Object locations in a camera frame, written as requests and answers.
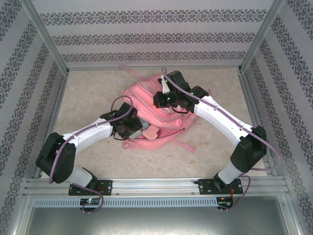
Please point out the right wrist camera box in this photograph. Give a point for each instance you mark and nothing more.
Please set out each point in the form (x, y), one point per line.
(165, 84)

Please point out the aluminium table side rail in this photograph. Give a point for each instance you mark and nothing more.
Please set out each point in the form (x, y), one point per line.
(252, 105)
(55, 110)

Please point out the pink pencil sharpener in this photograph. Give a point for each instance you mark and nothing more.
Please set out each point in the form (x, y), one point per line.
(151, 132)

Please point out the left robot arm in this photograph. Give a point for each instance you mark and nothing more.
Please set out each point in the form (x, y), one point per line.
(85, 133)

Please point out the aluminium frame post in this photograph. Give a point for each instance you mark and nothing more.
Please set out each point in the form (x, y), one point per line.
(262, 34)
(44, 34)

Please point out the aluminium mounting rail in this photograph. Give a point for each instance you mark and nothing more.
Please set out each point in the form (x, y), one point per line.
(156, 187)

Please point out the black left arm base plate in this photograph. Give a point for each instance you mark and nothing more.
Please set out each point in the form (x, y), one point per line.
(106, 187)

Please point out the pink school backpack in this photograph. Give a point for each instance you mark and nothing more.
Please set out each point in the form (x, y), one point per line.
(146, 98)

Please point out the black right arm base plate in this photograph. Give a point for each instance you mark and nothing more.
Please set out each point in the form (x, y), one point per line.
(204, 187)

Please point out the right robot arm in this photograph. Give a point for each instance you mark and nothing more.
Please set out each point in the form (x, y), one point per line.
(220, 115)

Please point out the grey metal shelf plate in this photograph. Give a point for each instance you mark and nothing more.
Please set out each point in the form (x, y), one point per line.
(156, 222)

